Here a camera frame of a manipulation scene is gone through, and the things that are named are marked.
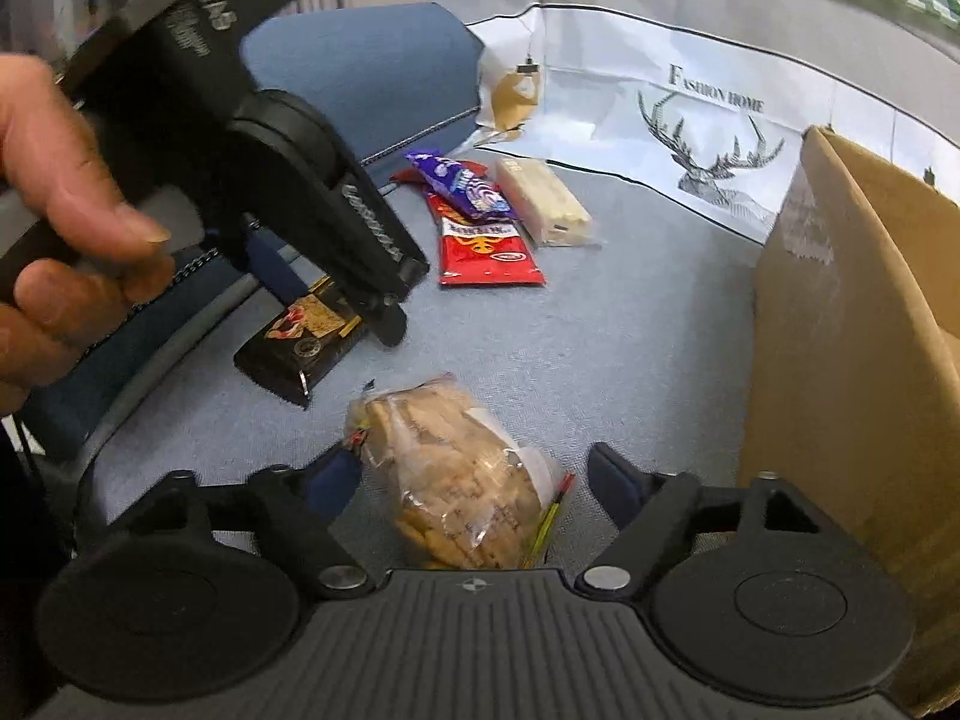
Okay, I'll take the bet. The white wafer packet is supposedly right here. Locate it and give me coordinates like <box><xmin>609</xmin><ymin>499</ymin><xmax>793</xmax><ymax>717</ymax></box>
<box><xmin>495</xmin><ymin>157</ymin><xmax>601</xmax><ymax>248</ymax></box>

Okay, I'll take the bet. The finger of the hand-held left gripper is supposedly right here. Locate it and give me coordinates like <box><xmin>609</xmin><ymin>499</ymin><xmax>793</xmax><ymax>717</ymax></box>
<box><xmin>274</xmin><ymin>157</ymin><xmax>431</xmax><ymax>350</ymax></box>
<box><xmin>240</xmin><ymin>211</ymin><xmax>310</xmax><ymax>302</ymax></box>

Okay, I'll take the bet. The purple snack packet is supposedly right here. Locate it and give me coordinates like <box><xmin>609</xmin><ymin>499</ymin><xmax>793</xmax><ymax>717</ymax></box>
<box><xmin>405</xmin><ymin>150</ymin><xmax>520</xmax><ymax>220</ymax></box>

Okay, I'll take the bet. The person's left hand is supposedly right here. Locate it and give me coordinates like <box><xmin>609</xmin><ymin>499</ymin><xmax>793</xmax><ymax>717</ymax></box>
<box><xmin>0</xmin><ymin>52</ymin><xmax>177</xmax><ymax>415</ymax></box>

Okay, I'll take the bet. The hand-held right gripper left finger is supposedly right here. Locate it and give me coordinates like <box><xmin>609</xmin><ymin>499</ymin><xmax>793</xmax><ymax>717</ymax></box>
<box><xmin>109</xmin><ymin>439</ymin><xmax>376</xmax><ymax>601</ymax></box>

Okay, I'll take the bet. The red snack packet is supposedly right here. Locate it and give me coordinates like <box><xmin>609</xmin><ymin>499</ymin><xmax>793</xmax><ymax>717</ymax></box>
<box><xmin>390</xmin><ymin>165</ymin><xmax>547</xmax><ymax>287</ymax></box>

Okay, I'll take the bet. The black chocolate box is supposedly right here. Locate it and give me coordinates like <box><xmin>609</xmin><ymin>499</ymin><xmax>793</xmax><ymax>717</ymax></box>
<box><xmin>234</xmin><ymin>276</ymin><xmax>368</xmax><ymax>410</ymax></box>

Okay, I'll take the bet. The clear cookie bag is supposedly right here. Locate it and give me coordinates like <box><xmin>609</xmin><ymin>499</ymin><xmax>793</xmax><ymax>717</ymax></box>
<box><xmin>343</xmin><ymin>373</ymin><xmax>577</xmax><ymax>571</ymax></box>

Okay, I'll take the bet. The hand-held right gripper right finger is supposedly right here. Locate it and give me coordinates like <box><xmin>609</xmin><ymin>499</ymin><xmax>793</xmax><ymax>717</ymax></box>
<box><xmin>574</xmin><ymin>441</ymin><xmax>850</xmax><ymax>601</ymax></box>

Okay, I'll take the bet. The blue sofa armrest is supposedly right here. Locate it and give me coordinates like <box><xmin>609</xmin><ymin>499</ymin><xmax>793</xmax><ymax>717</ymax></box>
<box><xmin>15</xmin><ymin>4</ymin><xmax>485</xmax><ymax>466</ymax></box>

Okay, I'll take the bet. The cardboard box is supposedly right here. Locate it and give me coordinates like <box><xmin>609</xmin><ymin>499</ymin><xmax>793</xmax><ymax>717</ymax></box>
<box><xmin>739</xmin><ymin>124</ymin><xmax>960</xmax><ymax>717</ymax></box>

